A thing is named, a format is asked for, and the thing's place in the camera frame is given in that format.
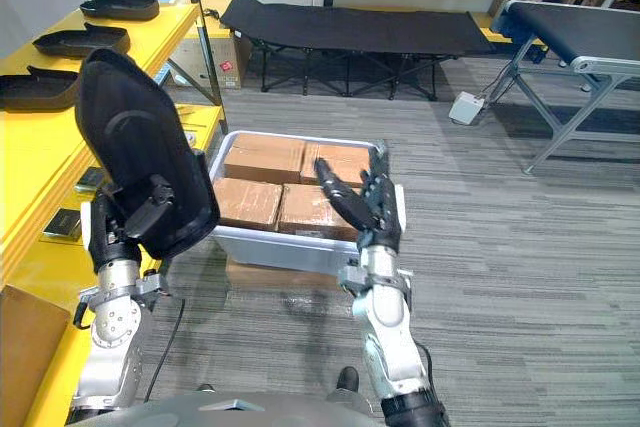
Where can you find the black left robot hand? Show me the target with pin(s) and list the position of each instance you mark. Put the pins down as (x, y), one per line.
(150, 207)

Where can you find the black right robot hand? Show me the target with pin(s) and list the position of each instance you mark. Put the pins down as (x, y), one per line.
(377, 212)

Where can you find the black plastic housing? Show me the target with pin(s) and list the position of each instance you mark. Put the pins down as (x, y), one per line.
(80, 42)
(35, 89)
(120, 8)
(130, 137)

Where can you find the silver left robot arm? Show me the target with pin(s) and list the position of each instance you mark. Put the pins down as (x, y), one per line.
(115, 322)

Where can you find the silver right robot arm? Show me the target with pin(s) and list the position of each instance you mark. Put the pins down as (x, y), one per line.
(385, 307)

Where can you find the short yellow shelf board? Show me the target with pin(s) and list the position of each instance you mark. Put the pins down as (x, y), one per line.
(487, 27)

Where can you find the brown cardboard box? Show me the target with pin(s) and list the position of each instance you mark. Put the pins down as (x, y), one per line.
(310, 212)
(265, 157)
(247, 202)
(340, 159)

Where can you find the small metal plate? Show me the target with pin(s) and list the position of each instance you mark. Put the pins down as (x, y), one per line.
(90, 179)
(62, 224)

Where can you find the flat metal parts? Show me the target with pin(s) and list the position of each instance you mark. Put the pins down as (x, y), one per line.
(192, 117)

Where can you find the white plastic bin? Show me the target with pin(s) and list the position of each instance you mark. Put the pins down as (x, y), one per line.
(280, 249)

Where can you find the white foot pedal box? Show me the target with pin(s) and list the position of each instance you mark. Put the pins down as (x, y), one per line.
(466, 108)

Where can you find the cardboard box with red label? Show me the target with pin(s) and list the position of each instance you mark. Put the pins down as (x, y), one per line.
(220, 62)

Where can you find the large plain cardboard box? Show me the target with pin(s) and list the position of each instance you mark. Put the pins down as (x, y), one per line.
(30, 347)

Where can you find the black folding cot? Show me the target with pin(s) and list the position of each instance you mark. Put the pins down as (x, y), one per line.
(350, 27)

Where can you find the grey robot torso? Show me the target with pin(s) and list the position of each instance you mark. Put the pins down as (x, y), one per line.
(225, 412)

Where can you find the conveyor belt table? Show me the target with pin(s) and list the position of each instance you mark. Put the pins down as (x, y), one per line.
(580, 32)

